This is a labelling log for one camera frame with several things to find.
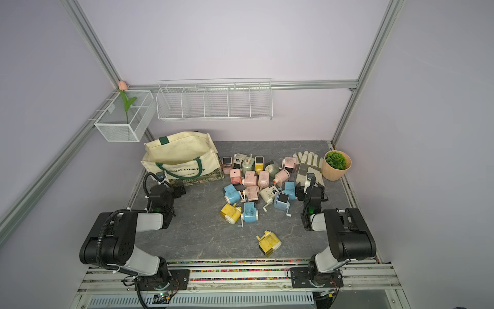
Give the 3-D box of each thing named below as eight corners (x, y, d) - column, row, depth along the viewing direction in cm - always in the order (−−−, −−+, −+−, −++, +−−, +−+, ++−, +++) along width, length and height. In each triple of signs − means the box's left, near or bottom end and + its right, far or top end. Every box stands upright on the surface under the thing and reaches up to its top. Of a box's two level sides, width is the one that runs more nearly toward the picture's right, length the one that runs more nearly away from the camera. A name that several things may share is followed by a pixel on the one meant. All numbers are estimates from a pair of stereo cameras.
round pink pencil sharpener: (278, 189, 100) (279, 182, 95) (271, 183, 102) (272, 176, 97) (289, 180, 103) (291, 173, 98) (282, 174, 106) (284, 167, 100)
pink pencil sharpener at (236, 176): (230, 185, 101) (229, 180, 97) (231, 174, 106) (230, 168, 102) (241, 185, 101) (240, 180, 97) (242, 174, 106) (241, 168, 102)
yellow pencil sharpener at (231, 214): (220, 215, 92) (218, 211, 89) (231, 203, 96) (230, 199, 93) (233, 226, 89) (232, 223, 85) (244, 213, 93) (244, 209, 89)
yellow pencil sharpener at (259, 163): (255, 175, 108) (255, 166, 101) (255, 165, 112) (255, 156, 106) (263, 175, 108) (264, 166, 101) (263, 165, 112) (263, 156, 106)
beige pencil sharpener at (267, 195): (253, 203, 97) (253, 198, 93) (267, 186, 103) (268, 181, 99) (266, 211, 94) (266, 207, 90) (279, 194, 100) (280, 189, 96)
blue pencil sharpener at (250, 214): (238, 226, 89) (238, 222, 85) (240, 207, 95) (239, 202, 91) (258, 226, 89) (258, 222, 85) (258, 206, 95) (258, 202, 91)
